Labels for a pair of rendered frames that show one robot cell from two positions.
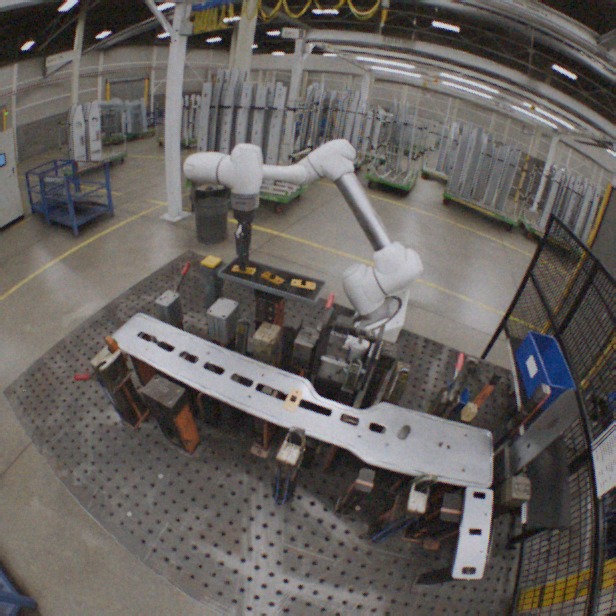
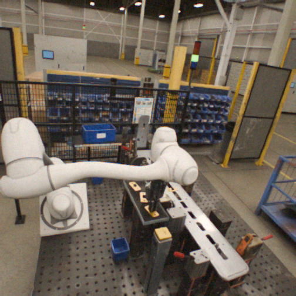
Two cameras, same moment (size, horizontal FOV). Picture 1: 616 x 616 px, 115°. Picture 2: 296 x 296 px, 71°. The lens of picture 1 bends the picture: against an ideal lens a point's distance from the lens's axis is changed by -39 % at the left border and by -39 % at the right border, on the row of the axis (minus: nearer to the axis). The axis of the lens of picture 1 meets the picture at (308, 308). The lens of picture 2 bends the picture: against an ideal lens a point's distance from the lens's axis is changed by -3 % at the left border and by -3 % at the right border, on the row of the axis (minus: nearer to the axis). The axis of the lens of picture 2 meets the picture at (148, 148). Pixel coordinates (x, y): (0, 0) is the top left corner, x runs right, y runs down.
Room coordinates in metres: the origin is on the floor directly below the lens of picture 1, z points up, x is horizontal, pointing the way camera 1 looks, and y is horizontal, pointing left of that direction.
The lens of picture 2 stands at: (1.56, 0.88, 1.91)
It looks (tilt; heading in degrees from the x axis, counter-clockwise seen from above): 25 degrees down; 230
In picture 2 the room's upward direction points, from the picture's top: 8 degrees clockwise
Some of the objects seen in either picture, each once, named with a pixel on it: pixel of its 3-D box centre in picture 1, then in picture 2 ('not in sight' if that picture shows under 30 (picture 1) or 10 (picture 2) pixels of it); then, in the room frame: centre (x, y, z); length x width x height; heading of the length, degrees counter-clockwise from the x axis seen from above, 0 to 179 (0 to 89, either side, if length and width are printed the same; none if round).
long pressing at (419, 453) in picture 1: (286, 400); (174, 191); (0.55, 0.03, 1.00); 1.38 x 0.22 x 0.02; 75
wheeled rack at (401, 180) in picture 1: (399, 151); not in sight; (7.50, -1.58, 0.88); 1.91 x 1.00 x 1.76; 161
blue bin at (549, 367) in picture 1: (544, 370); (98, 133); (0.70, -0.96, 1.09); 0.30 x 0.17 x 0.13; 172
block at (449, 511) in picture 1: (430, 519); not in sight; (0.23, -0.47, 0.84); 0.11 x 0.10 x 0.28; 165
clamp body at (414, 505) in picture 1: (395, 514); not in sight; (0.25, -0.34, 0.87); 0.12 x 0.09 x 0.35; 165
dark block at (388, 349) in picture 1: (372, 389); not in sight; (0.70, -0.27, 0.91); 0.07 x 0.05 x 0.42; 165
